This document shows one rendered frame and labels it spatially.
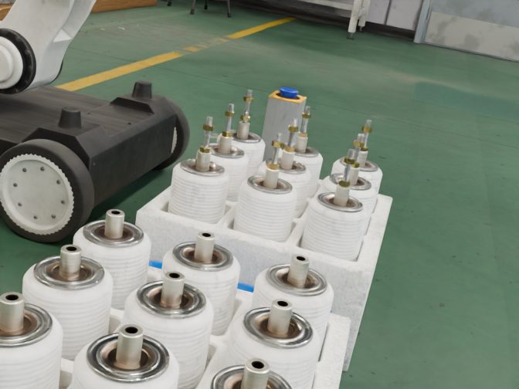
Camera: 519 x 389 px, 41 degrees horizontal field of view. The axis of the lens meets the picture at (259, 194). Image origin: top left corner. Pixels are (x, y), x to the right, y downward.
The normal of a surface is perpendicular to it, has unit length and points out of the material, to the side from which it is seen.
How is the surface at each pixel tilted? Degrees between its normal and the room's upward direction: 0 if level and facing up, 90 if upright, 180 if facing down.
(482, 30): 90
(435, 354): 0
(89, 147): 45
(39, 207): 90
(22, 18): 90
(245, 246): 90
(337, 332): 0
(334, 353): 0
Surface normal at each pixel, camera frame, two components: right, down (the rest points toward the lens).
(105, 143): 0.80, -0.47
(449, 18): -0.25, 0.30
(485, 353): 0.17, -0.92
